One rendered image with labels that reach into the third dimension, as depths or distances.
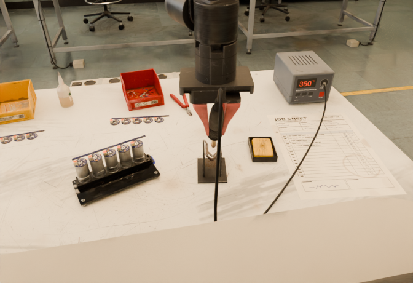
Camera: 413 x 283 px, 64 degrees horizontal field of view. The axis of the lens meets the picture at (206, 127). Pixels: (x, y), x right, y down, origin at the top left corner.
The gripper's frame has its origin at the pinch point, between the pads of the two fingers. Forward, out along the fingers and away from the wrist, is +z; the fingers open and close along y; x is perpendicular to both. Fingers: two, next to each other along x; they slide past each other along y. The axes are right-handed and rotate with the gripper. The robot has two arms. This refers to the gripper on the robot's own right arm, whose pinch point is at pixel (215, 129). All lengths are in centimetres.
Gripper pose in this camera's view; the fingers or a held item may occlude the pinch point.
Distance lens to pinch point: 51.9
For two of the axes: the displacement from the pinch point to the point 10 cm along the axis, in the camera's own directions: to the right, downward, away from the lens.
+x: 0.4, 5.6, -8.3
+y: -10.0, 0.3, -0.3
